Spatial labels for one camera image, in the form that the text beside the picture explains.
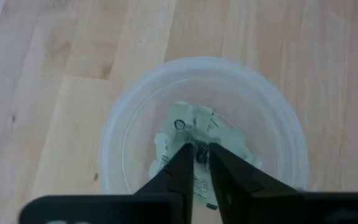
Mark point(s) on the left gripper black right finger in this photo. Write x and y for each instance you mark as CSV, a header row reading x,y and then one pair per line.
x,y
232,180

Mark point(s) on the pale green sachet packet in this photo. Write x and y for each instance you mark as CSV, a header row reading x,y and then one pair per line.
x,y
160,146
182,115
202,189

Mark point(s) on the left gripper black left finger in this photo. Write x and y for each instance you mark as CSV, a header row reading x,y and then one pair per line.
x,y
180,174

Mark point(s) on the clear round plastic container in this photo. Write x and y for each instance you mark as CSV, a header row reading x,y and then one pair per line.
x,y
129,124

